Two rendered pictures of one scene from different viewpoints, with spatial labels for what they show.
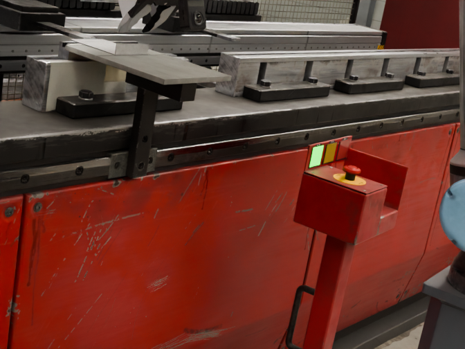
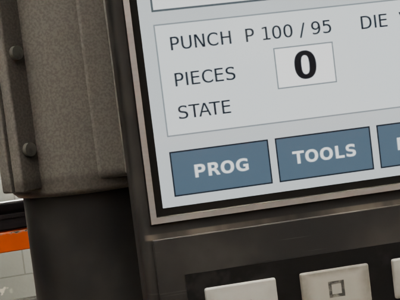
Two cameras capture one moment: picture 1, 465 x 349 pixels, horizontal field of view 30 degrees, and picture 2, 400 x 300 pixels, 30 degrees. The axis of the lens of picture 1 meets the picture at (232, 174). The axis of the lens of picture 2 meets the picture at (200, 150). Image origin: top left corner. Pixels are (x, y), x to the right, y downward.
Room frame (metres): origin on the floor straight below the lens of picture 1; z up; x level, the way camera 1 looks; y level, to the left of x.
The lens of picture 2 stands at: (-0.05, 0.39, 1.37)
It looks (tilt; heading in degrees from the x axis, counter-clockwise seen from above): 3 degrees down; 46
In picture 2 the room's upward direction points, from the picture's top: 7 degrees counter-clockwise
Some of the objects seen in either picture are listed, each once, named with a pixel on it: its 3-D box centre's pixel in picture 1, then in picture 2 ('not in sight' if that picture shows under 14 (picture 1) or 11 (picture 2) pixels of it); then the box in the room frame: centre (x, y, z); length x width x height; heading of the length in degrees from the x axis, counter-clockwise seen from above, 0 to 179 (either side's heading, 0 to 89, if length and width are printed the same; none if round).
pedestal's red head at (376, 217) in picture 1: (352, 188); not in sight; (1.87, -0.27, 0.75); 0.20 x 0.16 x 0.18; 147
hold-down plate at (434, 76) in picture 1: (434, 79); not in sight; (2.78, -0.58, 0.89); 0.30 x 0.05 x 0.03; 143
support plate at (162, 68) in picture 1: (147, 62); not in sight; (1.61, 0.19, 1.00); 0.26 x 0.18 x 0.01; 53
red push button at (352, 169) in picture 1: (350, 174); not in sight; (1.82, -0.25, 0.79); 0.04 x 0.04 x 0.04
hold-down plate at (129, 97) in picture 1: (122, 103); not in sight; (1.69, 0.24, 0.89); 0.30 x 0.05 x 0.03; 143
